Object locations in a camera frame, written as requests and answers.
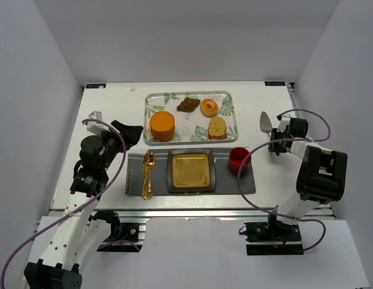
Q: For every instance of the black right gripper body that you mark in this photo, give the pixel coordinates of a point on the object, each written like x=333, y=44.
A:
x=275, y=141

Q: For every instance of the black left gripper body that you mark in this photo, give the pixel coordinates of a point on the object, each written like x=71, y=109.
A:
x=117, y=136

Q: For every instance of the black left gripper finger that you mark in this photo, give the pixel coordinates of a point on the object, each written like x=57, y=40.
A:
x=126, y=129
x=130, y=140

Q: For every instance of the silver cake server wooden handle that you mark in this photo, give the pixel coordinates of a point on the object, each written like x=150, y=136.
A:
x=266, y=125

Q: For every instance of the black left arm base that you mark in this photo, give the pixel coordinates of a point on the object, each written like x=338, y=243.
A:
x=123, y=231

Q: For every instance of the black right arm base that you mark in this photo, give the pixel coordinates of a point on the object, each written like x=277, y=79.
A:
x=261, y=241

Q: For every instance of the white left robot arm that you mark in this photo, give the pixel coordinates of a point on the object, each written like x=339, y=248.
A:
x=82, y=230

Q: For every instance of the brown chocolate bread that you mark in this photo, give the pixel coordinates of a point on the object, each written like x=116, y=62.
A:
x=188, y=105

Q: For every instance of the round orange cake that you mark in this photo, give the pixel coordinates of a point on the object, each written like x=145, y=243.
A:
x=162, y=125

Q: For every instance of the red cup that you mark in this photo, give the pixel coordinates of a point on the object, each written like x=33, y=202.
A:
x=236, y=156

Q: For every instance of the gold fork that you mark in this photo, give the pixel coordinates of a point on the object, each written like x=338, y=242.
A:
x=145, y=176

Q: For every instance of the leaf-patterned serving tray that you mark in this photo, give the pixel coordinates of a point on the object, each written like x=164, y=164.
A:
x=190, y=128

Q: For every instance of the grey striped placemat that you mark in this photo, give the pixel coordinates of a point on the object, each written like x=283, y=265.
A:
x=226, y=182

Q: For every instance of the yellow loaf cake slice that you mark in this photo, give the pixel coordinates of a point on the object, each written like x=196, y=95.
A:
x=217, y=129

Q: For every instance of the blue table label left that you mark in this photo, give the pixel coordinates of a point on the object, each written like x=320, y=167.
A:
x=95, y=86

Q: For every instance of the blue table label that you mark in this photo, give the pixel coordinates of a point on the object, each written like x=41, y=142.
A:
x=95, y=86
x=275, y=83

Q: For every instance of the blue table label right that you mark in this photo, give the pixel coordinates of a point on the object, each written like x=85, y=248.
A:
x=275, y=83

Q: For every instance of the black square plate gold centre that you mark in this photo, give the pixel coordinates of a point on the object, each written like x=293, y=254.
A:
x=191, y=171

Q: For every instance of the glazed donut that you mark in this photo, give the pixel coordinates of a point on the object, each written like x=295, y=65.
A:
x=209, y=108

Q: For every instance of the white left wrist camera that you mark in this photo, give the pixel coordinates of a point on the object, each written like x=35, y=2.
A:
x=95, y=128

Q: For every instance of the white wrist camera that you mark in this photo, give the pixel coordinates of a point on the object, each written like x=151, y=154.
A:
x=95, y=128
x=284, y=122

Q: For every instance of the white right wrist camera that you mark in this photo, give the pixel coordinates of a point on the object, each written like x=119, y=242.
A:
x=284, y=122

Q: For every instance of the aluminium table frame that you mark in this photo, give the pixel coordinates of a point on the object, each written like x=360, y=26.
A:
x=275, y=176

